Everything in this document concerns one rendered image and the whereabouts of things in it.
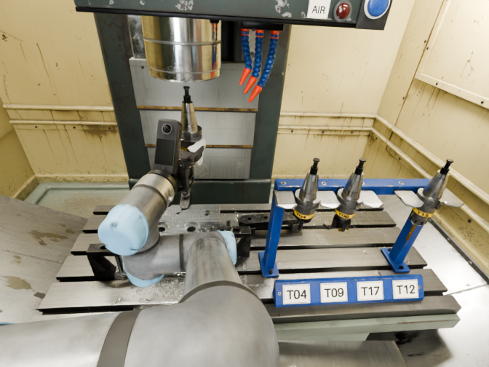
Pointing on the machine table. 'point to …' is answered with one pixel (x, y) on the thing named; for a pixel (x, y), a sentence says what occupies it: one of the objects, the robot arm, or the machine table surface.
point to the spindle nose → (182, 48)
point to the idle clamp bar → (267, 221)
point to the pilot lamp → (343, 11)
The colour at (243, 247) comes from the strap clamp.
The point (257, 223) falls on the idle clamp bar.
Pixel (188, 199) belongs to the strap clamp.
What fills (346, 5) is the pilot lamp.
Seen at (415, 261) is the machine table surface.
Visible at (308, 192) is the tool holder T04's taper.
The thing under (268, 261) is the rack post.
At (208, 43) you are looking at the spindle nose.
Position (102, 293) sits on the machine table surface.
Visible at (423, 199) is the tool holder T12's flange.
